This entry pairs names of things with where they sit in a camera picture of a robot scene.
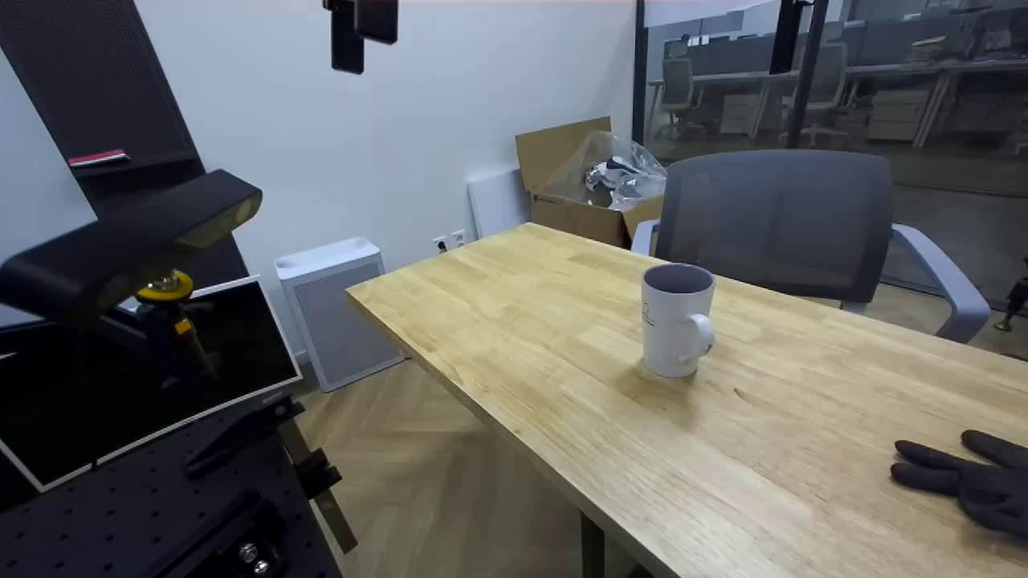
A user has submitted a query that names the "white ceramic mug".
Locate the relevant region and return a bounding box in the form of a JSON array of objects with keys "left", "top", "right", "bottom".
[{"left": 641, "top": 261, "right": 721, "bottom": 382}]

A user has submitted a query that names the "brown cardboard box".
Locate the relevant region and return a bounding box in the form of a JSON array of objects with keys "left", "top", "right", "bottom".
[{"left": 515, "top": 114, "right": 669, "bottom": 249}]

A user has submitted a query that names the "black slanted panel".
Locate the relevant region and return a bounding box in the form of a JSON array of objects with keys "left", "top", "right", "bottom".
[{"left": 0, "top": 0, "right": 250, "bottom": 325}]

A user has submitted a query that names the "white floor heater unit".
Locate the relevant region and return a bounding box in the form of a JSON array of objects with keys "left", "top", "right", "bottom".
[{"left": 275, "top": 235, "right": 407, "bottom": 394}]

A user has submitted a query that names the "red label strip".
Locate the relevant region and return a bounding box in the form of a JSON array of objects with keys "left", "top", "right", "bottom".
[{"left": 67, "top": 149, "right": 131, "bottom": 170}]

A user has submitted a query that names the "clear plastic bag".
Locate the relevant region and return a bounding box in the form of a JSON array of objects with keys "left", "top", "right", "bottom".
[{"left": 561, "top": 127, "right": 669, "bottom": 216}]

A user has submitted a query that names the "yellow black tripod head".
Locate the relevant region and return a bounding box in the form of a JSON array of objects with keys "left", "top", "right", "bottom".
[{"left": 114, "top": 267, "right": 222, "bottom": 394}]

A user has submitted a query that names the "black pole behind glass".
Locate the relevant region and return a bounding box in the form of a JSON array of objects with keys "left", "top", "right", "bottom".
[{"left": 787, "top": 0, "right": 831, "bottom": 149}]

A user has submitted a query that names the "grey office chair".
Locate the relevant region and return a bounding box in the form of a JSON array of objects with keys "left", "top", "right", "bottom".
[{"left": 629, "top": 149, "right": 996, "bottom": 348}]

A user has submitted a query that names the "black board with white edge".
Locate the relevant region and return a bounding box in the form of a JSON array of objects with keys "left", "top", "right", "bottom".
[{"left": 0, "top": 273, "right": 307, "bottom": 495}]

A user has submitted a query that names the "black perforated breadboard table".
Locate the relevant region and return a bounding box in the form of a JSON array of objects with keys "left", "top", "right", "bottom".
[{"left": 0, "top": 394, "right": 347, "bottom": 578}]

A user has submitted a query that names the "office desk behind glass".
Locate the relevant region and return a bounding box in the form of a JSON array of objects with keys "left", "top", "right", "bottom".
[{"left": 846, "top": 50, "right": 1028, "bottom": 154}]

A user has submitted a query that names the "dark table leg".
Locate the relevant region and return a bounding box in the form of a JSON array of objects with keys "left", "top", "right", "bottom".
[{"left": 575, "top": 509, "right": 610, "bottom": 578}]

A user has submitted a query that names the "small black floor stand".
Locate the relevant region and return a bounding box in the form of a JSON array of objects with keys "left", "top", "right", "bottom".
[{"left": 989, "top": 254, "right": 1028, "bottom": 333}]

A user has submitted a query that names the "black glove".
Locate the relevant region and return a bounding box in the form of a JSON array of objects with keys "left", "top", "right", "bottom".
[{"left": 888, "top": 426, "right": 1028, "bottom": 544}]

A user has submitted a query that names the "white wall panel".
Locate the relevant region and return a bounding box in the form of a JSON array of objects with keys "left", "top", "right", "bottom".
[{"left": 464, "top": 159, "right": 529, "bottom": 241}]

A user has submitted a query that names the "white wall socket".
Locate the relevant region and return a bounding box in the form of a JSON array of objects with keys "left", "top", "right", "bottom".
[{"left": 432, "top": 225, "right": 472, "bottom": 258}]

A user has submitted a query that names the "black door frame post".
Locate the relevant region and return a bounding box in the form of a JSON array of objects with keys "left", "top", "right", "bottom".
[{"left": 634, "top": 0, "right": 654, "bottom": 149}]

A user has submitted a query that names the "black stereo camera bar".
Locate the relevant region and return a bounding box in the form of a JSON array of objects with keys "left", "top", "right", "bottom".
[{"left": 0, "top": 168, "right": 267, "bottom": 325}]

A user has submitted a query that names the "black clamp bracket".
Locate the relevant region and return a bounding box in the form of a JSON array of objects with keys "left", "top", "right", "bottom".
[{"left": 277, "top": 422, "right": 363, "bottom": 556}]

